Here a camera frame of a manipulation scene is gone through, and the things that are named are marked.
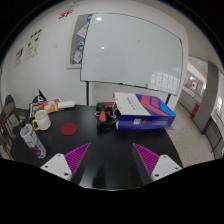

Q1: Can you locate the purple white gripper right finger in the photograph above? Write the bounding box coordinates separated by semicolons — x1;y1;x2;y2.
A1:
132;143;181;182

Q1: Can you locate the white mug yellow handle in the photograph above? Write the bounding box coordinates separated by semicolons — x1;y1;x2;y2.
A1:
32;110;51;131

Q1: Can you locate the black small flag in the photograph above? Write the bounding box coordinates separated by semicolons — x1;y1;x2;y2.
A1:
33;92;46;103

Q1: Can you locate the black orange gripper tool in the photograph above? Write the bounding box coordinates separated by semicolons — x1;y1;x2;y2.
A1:
95;102;120;131

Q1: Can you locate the dark wooden chair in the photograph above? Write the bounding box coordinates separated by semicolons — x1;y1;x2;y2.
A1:
0;95;20;158

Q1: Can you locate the white flat case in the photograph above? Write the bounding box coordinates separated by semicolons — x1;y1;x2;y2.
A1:
58;101;75;109

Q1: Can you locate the small wall poster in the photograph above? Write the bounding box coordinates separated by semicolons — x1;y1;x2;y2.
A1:
14;47;24;68

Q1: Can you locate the grey notice board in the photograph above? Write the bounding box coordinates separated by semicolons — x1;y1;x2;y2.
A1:
67;14;92;69

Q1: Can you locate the red round coaster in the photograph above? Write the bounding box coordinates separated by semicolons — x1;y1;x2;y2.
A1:
61;123;77;136

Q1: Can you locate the blue white cardboard box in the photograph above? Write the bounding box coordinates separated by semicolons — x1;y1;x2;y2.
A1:
114;92;176;130

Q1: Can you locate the white printed water bottle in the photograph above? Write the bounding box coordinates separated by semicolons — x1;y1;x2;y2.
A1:
20;124;46;159

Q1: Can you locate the large white whiteboard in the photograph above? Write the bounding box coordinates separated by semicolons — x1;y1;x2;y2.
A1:
81;14;183;95

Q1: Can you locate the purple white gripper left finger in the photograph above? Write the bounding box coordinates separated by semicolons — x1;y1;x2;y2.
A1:
42;143;90;181

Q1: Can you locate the colourful orange book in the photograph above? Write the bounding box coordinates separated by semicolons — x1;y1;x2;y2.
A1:
30;99;60;117

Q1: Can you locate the white wall poster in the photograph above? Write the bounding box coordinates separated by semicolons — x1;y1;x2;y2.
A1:
25;27;44;60

